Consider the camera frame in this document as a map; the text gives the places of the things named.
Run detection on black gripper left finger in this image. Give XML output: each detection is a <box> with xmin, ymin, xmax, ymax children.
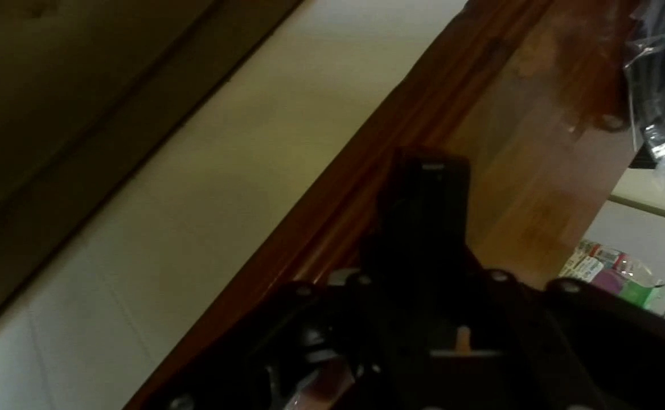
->
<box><xmin>130</xmin><ymin>226</ymin><xmax>425</xmax><ymax>410</ymax></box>

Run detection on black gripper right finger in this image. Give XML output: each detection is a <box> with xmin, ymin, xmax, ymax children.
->
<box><xmin>430</xmin><ymin>242</ymin><xmax>665</xmax><ymax>410</ymax></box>

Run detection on brown wooden counter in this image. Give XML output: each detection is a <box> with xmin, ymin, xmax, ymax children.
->
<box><xmin>123</xmin><ymin>0</ymin><xmax>647</xmax><ymax>410</ymax></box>

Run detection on grey tufted sofa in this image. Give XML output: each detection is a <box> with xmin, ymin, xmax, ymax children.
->
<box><xmin>0</xmin><ymin>0</ymin><xmax>305</xmax><ymax>343</ymax></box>

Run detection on colourful packaged items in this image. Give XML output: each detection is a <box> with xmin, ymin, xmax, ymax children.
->
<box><xmin>557</xmin><ymin>238</ymin><xmax>665</xmax><ymax>310</ymax></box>

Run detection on pale kitchen worktop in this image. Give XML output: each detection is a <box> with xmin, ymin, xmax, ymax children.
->
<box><xmin>609</xmin><ymin>166</ymin><xmax>665</xmax><ymax>226</ymax></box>

